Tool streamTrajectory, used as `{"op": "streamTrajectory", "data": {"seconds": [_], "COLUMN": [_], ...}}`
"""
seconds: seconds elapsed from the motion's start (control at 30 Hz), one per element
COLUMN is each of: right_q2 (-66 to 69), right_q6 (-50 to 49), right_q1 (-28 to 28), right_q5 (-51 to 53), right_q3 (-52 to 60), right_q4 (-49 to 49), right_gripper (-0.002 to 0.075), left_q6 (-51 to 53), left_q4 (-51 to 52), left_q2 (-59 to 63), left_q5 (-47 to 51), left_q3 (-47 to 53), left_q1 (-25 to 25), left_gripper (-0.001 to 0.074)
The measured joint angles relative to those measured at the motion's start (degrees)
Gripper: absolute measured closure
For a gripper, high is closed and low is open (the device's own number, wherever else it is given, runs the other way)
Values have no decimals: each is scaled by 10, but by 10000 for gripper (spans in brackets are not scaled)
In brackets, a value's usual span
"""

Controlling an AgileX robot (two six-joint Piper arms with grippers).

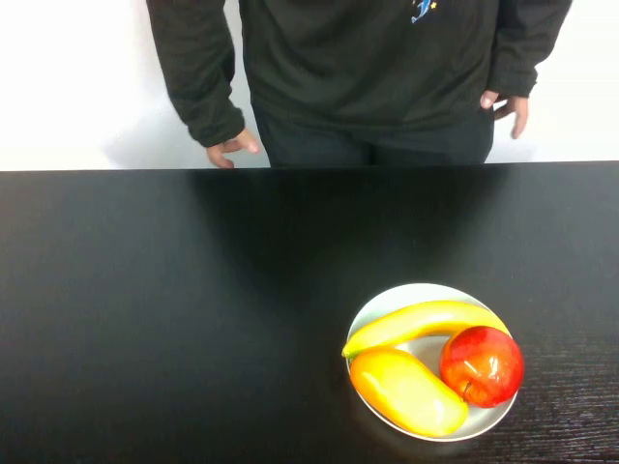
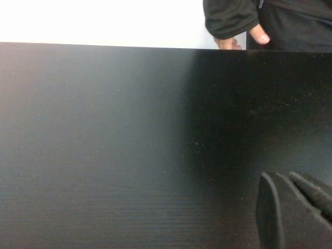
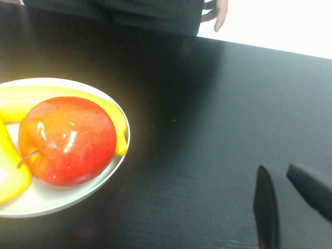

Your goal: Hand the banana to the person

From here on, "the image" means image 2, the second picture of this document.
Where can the person's black jacket torso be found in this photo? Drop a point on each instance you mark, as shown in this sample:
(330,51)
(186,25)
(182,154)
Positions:
(311,6)

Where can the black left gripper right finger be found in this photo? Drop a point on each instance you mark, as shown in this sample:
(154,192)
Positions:
(316,194)

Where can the person's right arm black sleeve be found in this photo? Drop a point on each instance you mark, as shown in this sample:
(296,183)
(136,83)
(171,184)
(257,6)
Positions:
(228,18)

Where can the person's right hand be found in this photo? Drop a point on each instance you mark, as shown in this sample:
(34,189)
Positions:
(260,35)

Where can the person's black trousers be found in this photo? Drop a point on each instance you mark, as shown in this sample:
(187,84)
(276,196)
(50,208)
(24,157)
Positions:
(298,36)

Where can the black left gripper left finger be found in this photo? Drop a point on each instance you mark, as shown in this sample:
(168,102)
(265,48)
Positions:
(285,220)

